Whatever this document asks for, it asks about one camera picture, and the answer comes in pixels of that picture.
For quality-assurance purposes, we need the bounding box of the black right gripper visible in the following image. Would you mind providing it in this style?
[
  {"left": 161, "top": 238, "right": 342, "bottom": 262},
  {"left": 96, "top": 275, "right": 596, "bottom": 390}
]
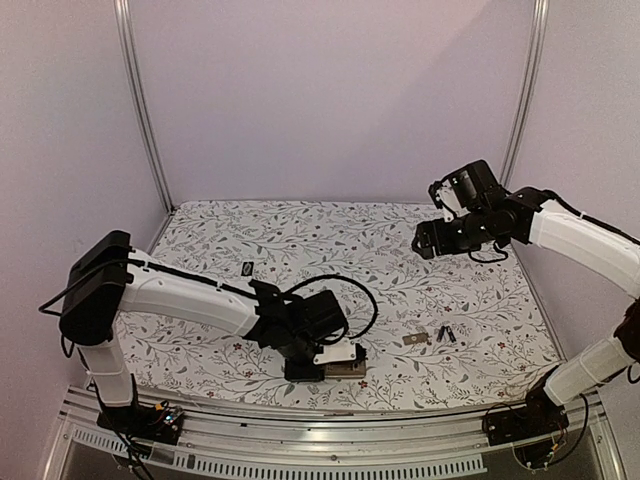
[{"left": 413, "top": 208, "right": 495, "bottom": 259}]

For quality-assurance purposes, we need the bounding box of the small white remote control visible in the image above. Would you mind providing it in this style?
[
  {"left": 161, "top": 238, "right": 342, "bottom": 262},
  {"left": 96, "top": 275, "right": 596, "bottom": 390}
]
[{"left": 323, "top": 360, "right": 367, "bottom": 380}]

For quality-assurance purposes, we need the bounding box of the small grey battery cover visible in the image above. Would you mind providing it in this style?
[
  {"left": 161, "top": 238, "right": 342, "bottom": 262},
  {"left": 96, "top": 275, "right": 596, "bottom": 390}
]
[{"left": 402, "top": 332, "right": 430, "bottom": 346}]

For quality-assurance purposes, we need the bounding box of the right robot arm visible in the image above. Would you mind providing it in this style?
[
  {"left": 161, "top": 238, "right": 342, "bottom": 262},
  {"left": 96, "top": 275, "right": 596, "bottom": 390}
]
[{"left": 411, "top": 160, "right": 639, "bottom": 436}]

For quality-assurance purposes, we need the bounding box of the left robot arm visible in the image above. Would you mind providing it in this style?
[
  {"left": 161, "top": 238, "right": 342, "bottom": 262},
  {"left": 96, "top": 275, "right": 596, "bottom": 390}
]
[{"left": 39, "top": 230, "right": 357, "bottom": 434}]

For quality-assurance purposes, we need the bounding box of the floral patterned table mat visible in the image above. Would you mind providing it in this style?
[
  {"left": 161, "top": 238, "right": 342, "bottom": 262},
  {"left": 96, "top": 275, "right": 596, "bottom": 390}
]
[{"left": 117, "top": 201, "right": 561, "bottom": 410}]

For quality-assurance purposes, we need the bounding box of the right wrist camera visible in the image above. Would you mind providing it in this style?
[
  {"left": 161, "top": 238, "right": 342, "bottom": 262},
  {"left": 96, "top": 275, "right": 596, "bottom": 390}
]
[{"left": 428, "top": 180, "right": 467, "bottom": 222}]

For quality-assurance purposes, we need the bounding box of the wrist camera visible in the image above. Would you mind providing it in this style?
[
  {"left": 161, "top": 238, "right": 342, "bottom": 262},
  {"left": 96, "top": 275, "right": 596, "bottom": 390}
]
[
  {"left": 428, "top": 180, "right": 467, "bottom": 222},
  {"left": 313, "top": 339, "right": 366, "bottom": 365}
]

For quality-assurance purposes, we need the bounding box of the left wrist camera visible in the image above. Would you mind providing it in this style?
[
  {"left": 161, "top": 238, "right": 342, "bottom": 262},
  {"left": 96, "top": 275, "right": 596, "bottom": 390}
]
[{"left": 313, "top": 339, "right": 366, "bottom": 365}]

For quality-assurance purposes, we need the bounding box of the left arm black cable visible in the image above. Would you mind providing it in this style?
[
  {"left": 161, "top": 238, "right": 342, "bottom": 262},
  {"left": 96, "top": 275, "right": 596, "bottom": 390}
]
[{"left": 284, "top": 273, "right": 380, "bottom": 346}]

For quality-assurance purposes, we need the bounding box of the aluminium front frame rail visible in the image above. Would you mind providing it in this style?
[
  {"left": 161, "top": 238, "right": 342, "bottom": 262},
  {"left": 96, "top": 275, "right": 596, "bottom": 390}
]
[{"left": 39, "top": 387, "right": 629, "bottom": 479}]

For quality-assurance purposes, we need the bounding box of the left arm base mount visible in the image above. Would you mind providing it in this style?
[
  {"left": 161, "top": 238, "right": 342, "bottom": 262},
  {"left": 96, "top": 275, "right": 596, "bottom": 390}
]
[{"left": 95, "top": 374, "right": 184, "bottom": 446}]

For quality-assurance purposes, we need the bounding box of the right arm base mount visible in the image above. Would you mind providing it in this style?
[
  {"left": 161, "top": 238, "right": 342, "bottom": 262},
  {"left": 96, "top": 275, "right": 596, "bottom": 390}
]
[{"left": 482, "top": 386, "right": 569, "bottom": 470}]

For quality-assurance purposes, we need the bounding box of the right aluminium corner post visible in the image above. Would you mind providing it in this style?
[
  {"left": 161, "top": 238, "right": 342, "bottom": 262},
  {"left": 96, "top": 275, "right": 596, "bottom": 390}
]
[{"left": 500, "top": 0, "right": 550, "bottom": 186}]

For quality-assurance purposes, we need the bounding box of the aluminium corner post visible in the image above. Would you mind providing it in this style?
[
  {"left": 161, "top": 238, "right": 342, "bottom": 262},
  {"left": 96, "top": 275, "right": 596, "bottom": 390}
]
[
  {"left": 500, "top": 0, "right": 550, "bottom": 186},
  {"left": 113, "top": 0, "right": 175, "bottom": 214}
]

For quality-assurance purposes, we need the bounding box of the left aluminium corner post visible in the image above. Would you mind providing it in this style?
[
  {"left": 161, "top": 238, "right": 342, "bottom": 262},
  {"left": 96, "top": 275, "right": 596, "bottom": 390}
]
[{"left": 113, "top": 0, "right": 175, "bottom": 214}]

